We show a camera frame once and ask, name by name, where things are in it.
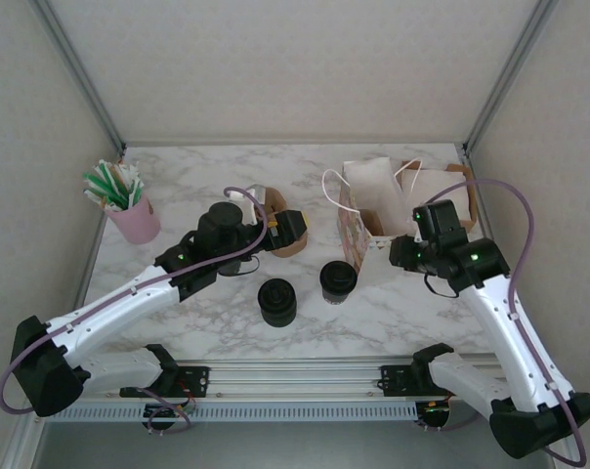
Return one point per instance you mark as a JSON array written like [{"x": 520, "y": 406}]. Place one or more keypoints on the stack of black lids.
[{"x": 275, "y": 300}]

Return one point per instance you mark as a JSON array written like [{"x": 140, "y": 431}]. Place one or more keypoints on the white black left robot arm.
[{"x": 114, "y": 308}]

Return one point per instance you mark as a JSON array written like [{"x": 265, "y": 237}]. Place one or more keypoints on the white wrapped straw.
[
  {"x": 96, "y": 198},
  {"x": 136, "y": 183},
  {"x": 124, "y": 176}
]

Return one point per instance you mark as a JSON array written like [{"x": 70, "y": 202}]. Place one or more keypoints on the aluminium frame post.
[
  {"x": 80, "y": 68},
  {"x": 507, "y": 68}
]

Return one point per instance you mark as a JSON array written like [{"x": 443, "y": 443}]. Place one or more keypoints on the green controller circuit board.
[
  {"x": 163, "y": 412},
  {"x": 436, "y": 409}
]

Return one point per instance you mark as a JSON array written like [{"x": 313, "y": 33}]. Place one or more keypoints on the aluminium table edge rail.
[
  {"x": 484, "y": 220},
  {"x": 94, "y": 254}
]

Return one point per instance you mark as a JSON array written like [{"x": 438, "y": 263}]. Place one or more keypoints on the black white paper cup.
[{"x": 338, "y": 299}]

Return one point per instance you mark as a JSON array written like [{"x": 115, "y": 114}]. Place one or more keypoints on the white napkin stack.
[{"x": 462, "y": 200}]

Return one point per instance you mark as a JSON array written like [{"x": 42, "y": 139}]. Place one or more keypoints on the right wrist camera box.
[{"x": 415, "y": 229}]

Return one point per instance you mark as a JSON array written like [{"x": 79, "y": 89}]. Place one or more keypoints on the pink straw holder cup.
[{"x": 134, "y": 222}]

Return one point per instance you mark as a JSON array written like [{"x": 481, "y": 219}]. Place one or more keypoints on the printed white paper bag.
[{"x": 373, "y": 185}]

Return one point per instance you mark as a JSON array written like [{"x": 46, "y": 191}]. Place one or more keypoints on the wide aluminium base rail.
[{"x": 295, "y": 381}]

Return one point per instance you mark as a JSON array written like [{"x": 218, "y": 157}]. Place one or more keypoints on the green straw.
[
  {"x": 110, "y": 181},
  {"x": 99, "y": 185}
]

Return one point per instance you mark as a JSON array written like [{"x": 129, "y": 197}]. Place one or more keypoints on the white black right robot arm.
[{"x": 515, "y": 342}]

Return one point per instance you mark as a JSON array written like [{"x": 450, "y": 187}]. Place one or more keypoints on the black plastic cup lid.
[{"x": 339, "y": 276}]

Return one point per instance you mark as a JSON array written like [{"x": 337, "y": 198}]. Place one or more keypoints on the brown cardboard tray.
[{"x": 458, "y": 169}]

